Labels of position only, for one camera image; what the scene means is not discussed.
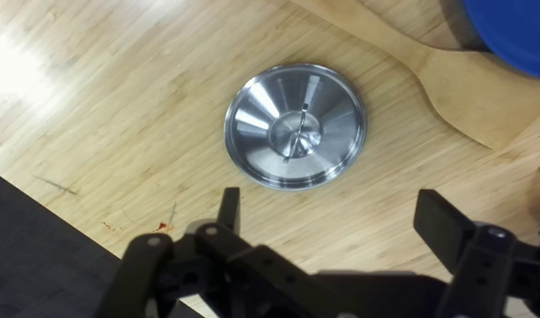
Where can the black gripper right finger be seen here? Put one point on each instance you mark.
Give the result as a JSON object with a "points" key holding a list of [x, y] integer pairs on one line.
{"points": [[487, 275]]}

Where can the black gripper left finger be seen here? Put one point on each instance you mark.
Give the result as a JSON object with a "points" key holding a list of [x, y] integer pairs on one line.
{"points": [[174, 275]]}

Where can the steel pot lid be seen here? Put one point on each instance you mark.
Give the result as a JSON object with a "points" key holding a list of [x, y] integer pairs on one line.
{"points": [[292, 125]]}

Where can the blue round plate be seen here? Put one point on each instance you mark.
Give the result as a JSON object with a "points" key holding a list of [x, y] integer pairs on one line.
{"points": [[517, 28]]}

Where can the wooden spatula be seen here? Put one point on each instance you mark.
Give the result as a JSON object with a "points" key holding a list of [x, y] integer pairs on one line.
{"points": [[474, 93]]}

